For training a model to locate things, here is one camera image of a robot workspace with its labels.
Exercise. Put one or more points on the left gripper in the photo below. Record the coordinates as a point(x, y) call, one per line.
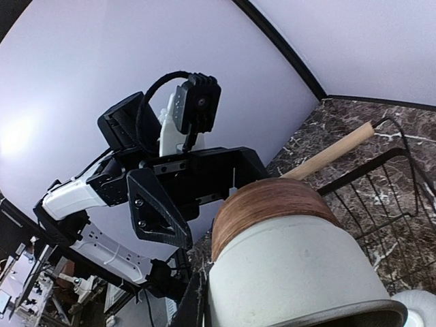
point(165, 194)

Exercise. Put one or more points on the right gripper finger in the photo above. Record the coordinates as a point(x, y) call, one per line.
point(190, 312)

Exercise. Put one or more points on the white brown striped cup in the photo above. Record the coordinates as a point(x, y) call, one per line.
point(281, 258)

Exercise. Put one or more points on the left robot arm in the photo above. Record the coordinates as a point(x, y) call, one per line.
point(132, 131)

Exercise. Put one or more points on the white ribbed bowl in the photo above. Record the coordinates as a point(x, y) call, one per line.
point(420, 306)

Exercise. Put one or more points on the black wire dish rack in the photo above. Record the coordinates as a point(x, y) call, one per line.
point(388, 205)

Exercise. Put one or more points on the left wooden rack handle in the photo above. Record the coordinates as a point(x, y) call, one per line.
point(332, 153)

